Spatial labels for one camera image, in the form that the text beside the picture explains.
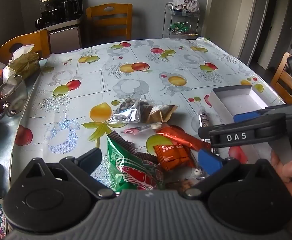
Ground wooden chair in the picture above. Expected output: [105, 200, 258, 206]
[0, 29, 52, 63]
[269, 52, 292, 104]
[86, 3, 134, 42]

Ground clear sunflower seed packet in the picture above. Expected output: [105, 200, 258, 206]
[108, 97, 150, 123]

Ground long orange-red foil packet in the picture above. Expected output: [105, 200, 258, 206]
[158, 126, 212, 153]

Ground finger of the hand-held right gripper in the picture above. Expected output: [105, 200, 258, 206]
[233, 104, 292, 123]
[198, 112, 292, 148]

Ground glass cup with handle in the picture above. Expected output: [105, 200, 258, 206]
[0, 76, 29, 117]

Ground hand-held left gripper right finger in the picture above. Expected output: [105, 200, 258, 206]
[183, 149, 284, 199]

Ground green tissue pack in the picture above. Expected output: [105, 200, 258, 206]
[3, 44, 40, 81]

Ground fruit print tablecloth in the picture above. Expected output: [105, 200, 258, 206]
[9, 36, 287, 198]

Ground green wrapped candies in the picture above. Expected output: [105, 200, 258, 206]
[170, 21, 194, 34]

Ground clear candy packet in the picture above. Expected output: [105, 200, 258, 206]
[123, 123, 168, 136]

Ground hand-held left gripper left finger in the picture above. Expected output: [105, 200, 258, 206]
[23, 148, 116, 199]

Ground dark slim snack tube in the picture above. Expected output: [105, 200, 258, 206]
[198, 106, 213, 131]

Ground small orange snack packet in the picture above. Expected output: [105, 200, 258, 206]
[153, 144, 197, 172]

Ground green and red snack bag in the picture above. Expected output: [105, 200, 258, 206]
[106, 132, 166, 193]

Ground brown snack packet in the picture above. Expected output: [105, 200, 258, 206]
[141, 104, 179, 124]

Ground metal trolley rack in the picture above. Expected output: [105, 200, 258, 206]
[162, 2, 202, 40]

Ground white plastic bag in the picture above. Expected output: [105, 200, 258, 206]
[172, 0, 201, 13]

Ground black and silver drinks machine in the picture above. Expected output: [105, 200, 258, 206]
[35, 0, 84, 54]

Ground clear small snack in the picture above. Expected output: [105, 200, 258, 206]
[183, 166, 207, 188]

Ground white cardboard box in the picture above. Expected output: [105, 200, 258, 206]
[208, 85, 270, 126]

